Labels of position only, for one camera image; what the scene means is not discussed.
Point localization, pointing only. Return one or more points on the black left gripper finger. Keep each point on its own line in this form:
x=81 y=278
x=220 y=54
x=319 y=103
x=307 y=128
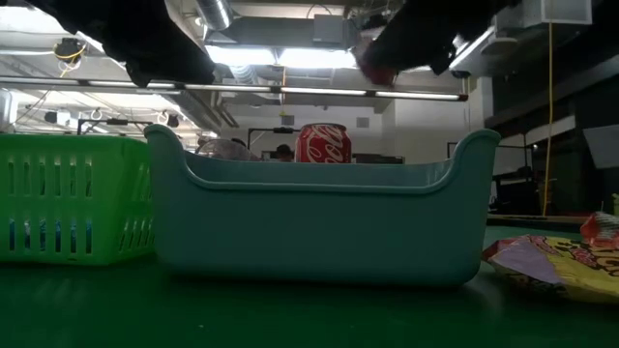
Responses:
x=179 y=72

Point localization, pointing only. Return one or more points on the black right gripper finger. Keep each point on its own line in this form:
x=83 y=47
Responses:
x=392 y=43

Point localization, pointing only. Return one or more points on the pink lollipop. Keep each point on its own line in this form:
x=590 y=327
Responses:
x=379 y=75

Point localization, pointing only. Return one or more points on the blue candy packet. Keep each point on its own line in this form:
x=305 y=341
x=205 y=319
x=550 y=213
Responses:
x=26 y=237
x=72 y=237

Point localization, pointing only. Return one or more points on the yellow Sour Patch candy packet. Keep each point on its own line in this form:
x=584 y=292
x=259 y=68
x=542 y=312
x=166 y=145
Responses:
x=570 y=266

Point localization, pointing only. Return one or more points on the orange candy packet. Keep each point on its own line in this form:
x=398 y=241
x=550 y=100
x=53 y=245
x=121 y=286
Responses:
x=602 y=229

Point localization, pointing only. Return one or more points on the red Coca-Cola can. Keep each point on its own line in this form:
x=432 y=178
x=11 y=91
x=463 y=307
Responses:
x=323 y=145

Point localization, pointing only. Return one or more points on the person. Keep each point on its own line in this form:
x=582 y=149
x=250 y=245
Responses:
x=284 y=153

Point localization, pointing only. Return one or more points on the green slotted plastic basket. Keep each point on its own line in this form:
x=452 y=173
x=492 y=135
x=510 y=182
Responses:
x=72 y=203

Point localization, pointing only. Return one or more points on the teal plastic bin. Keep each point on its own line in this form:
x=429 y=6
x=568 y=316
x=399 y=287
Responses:
x=314 y=232

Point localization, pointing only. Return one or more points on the silver ribbed ventilation duct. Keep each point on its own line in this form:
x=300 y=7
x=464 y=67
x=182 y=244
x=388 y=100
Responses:
x=215 y=12

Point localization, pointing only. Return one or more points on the black overhead camera rig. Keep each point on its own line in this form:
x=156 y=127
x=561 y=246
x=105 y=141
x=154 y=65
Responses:
x=117 y=122

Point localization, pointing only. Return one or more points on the grey rectangular air duct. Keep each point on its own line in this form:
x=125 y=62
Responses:
x=290 y=31

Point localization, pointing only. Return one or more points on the black table frame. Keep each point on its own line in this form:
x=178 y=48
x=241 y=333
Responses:
x=532 y=221

